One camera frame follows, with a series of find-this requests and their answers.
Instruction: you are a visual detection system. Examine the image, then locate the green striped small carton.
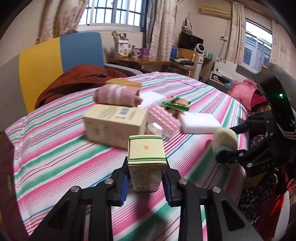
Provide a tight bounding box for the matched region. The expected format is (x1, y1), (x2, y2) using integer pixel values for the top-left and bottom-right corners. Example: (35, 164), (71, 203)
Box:
(127, 135), (167, 192)

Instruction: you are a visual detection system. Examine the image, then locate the beige carton box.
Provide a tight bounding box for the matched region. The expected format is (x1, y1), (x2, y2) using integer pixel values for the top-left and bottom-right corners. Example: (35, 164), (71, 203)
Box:
(83, 104), (147, 149)

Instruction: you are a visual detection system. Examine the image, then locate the snack bar green wrapper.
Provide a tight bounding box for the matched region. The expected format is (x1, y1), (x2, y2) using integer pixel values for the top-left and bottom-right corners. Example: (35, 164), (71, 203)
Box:
(161, 96), (191, 112)

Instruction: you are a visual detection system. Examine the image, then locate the pink striped towel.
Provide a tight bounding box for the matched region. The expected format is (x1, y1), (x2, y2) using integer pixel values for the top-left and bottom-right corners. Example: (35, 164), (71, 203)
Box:
(94, 84), (143, 108)

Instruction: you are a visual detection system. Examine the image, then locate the yellow sponge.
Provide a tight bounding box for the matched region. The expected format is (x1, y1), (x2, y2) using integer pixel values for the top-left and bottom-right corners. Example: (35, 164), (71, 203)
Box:
(106, 78), (142, 89)

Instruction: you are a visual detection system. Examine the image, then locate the pink bedding pile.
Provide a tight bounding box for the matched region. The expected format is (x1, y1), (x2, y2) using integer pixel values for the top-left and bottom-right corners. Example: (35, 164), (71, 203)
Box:
(227, 79), (268, 113)

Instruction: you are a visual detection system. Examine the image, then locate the striped pink green tablecloth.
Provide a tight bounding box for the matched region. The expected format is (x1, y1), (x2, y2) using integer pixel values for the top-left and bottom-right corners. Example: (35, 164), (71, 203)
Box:
(4, 72), (247, 240)

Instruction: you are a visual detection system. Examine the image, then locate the white foam block near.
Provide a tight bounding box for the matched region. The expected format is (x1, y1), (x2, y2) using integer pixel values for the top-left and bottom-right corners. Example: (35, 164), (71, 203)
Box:
(178, 112), (221, 134)

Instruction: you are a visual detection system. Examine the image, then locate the white foam block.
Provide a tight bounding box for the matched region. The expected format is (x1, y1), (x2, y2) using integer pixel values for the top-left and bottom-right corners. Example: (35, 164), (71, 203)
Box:
(137, 91), (167, 109)
(178, 112), (221, 134)

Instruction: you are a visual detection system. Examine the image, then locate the white low shelf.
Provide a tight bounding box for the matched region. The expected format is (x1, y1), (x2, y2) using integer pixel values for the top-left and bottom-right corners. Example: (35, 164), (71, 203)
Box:
(207, 59), (251, 93)

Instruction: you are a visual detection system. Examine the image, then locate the side window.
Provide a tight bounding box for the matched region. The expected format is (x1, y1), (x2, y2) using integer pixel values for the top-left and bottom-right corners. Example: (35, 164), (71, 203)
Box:
(242, 20), (273, 72)

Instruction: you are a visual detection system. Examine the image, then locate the pink hair roller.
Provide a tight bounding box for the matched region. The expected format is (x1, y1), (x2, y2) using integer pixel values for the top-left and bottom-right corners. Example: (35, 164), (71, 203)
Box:
(145, 102), (181, 138)

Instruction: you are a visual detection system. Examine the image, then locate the wooden chair with clothes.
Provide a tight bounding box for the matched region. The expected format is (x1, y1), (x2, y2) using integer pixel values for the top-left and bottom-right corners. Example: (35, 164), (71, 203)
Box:
(170, 44), (199, 77)

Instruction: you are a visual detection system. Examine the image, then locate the small white fan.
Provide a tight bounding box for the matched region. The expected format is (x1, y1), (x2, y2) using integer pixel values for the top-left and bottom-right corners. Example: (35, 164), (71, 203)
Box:
(195, 43), (205, 55)

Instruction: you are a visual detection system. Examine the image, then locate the white foam block far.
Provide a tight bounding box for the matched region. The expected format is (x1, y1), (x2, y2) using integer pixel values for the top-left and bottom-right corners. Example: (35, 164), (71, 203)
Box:
(137, 91), (167, 109)

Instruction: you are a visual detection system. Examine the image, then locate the black monitor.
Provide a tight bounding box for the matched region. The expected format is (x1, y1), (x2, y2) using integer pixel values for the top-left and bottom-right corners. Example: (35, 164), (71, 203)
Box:
(178, 31), (204, 50)

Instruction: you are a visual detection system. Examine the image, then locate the rust red jacket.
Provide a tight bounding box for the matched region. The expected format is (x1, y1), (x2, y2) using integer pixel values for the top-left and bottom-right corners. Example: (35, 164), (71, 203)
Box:
(35, 64), (127, 109)

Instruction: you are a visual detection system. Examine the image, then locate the grey yellow blue chair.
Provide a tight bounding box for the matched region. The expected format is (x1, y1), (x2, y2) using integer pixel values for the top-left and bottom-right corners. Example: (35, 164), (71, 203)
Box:
(1, 32), (141, 131)

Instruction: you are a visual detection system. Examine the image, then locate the wooden side table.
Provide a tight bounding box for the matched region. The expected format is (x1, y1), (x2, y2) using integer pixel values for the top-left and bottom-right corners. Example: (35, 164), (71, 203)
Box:
(107, 57), (171, 73)

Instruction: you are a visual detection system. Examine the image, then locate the purple box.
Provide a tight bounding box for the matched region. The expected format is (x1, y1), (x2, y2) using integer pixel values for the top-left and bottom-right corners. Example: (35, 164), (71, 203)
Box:
(140, 48), (149, 58)

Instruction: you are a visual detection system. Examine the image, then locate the white patterned mug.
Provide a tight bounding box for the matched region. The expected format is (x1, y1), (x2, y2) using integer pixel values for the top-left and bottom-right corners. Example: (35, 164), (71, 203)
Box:
(130, 49), (142, 58)

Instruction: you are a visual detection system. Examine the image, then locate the right floral curtain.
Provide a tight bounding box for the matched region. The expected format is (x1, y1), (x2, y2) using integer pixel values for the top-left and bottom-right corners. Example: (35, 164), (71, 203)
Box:
(145, 0), (176, 61)

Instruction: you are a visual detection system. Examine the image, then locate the floral curtain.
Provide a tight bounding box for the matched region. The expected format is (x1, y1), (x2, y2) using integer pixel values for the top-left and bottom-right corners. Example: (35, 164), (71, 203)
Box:
(145, 0), (176, 61)
(36, 0), (88, 44)

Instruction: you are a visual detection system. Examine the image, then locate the white box with papers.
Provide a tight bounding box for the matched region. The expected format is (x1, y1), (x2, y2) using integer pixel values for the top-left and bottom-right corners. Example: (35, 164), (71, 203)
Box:
(111, 31), (128, 58)

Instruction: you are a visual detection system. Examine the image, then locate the barred window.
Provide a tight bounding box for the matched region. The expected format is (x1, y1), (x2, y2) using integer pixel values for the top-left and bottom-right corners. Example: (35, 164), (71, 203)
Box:
(79, 0), (147, 27)

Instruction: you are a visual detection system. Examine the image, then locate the left floral curtain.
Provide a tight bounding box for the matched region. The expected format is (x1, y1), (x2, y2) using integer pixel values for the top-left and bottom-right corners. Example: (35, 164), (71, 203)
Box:
(36, 0), (88, 44)

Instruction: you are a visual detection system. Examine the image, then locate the wall air conditioner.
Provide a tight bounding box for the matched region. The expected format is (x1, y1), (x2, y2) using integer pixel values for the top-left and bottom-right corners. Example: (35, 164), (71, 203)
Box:
(199, 6), (231, 20)

